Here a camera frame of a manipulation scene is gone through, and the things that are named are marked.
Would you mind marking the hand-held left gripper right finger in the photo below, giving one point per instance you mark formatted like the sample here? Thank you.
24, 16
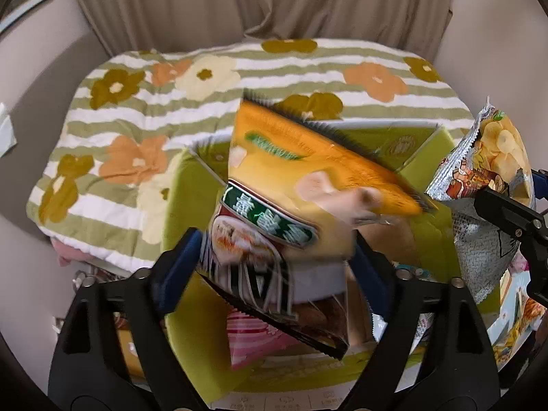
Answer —
372, 274

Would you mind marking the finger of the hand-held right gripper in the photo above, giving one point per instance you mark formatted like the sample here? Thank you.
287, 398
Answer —
541, 184
505, 212

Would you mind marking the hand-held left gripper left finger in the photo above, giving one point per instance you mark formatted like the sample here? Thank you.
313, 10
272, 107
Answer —
180, 265

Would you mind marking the silver chip bag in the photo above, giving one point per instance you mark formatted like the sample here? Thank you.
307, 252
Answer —
475, 248

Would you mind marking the green cardboard box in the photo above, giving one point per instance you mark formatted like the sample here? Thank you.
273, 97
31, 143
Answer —
192, 342

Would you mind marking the orange noodle snack bag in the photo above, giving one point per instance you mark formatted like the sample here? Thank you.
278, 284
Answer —
299, 158

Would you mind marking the brown cardboard carton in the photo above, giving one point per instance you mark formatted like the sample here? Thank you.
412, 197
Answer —
128, 351

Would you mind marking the pile of snack packets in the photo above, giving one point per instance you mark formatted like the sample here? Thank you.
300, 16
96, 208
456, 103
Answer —
252, 342

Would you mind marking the pink cloth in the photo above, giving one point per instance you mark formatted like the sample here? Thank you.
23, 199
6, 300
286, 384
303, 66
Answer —
64, 252

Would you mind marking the yellow orange snack packet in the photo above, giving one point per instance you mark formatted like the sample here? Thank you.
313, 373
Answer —
520, 329

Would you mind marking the striped floral blanket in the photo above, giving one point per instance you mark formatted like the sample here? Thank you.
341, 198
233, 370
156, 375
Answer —
171, 107

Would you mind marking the white paper sheet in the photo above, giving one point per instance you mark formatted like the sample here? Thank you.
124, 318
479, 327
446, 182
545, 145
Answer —
6, 130

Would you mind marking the beige curtain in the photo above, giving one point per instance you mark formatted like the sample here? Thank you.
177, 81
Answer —
257, 4

